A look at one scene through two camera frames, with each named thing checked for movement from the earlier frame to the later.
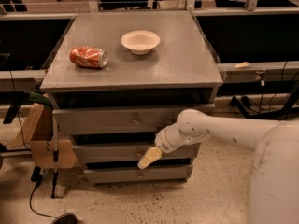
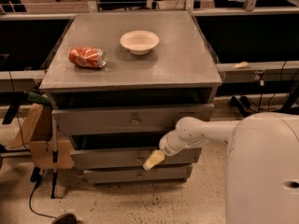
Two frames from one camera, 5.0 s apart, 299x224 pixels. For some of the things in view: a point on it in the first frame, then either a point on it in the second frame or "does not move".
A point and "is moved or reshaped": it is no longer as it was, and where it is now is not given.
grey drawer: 126,152 is moved or reshaped
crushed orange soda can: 88,56 does not move
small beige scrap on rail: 243,64 does not move
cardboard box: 35,133 does not move
